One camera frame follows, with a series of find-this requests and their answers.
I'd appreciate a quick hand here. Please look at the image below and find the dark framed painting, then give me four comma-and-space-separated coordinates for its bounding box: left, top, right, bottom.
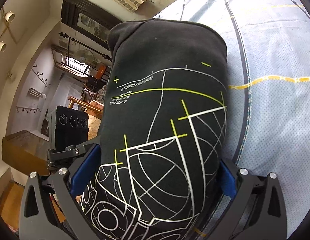
61, 0, 125, 48

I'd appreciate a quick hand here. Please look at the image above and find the barred window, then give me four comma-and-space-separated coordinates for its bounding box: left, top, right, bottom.
51, 45, 91, 78

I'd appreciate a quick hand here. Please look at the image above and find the orange chair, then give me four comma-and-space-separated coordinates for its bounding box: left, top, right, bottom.
96, 65, 108, 79

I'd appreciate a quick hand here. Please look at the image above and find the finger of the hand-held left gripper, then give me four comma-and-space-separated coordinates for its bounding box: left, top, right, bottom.
47, 143, 96, 171

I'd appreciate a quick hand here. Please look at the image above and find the light blue striped bed sheet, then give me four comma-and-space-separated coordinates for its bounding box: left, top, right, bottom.
152, 0, 310, 240

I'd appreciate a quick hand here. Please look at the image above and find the dark wooden coat stand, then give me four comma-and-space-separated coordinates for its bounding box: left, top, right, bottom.
58, 32, 113, 62

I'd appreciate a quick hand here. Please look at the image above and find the wooden armchair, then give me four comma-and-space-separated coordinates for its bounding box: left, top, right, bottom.
68, 95, 104, 140

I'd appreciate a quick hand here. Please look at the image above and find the wooden cabinet with glass top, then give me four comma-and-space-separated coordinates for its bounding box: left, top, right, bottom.
2, 129, 54, 173

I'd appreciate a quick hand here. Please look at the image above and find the white electric fan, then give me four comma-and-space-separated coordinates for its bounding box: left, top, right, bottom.
75, 49, 94, 63

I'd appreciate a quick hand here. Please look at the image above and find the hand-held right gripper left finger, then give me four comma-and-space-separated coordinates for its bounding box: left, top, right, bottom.
19, 143, 101, 240

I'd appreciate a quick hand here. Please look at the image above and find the white wall lamp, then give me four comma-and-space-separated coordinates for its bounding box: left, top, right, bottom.
28, 87, 46, 99

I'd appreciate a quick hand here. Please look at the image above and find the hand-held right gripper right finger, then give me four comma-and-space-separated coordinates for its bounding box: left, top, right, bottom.
219, 159, 288, 240

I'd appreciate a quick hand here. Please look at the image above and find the black hoodie with yellow zipper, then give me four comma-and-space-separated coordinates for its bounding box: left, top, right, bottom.
80, 19, 229, 240

